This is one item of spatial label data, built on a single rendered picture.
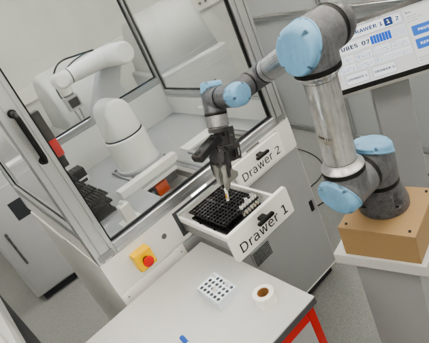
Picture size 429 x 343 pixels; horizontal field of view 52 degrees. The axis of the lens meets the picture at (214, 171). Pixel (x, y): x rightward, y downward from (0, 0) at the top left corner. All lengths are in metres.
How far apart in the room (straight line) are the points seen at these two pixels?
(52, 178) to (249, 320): 0.75
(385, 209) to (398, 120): 0.90
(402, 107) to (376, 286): 0.92
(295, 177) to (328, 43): 1.14
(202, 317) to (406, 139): 1.31
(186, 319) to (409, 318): 0.73
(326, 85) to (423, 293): 0.76
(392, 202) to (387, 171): 0.11
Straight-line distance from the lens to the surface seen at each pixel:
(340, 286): 2.45
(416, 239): 1.34
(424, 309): 1.60
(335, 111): 1.12
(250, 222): 1.48
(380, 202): 1.38
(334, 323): 2.31
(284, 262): 2.18
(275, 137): 1.94
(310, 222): 2.24
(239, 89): 1.34
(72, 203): 1.52
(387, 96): 2.16
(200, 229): 1.62
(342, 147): 1.16
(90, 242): 1.58
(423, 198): 1.46
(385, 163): 1.31
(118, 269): 1.65
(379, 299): 1.64
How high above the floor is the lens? 1.75
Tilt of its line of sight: 26 degrees down
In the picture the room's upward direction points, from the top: 25 degrees counter-clockwise
